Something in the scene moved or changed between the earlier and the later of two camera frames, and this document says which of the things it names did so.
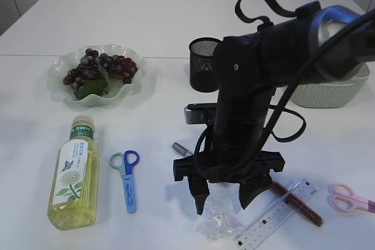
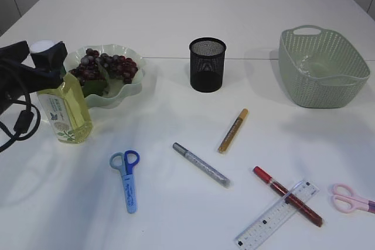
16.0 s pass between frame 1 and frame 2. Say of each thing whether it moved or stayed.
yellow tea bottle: moved
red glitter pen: stayed
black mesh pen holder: stayed
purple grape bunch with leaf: stayed
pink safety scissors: stayed
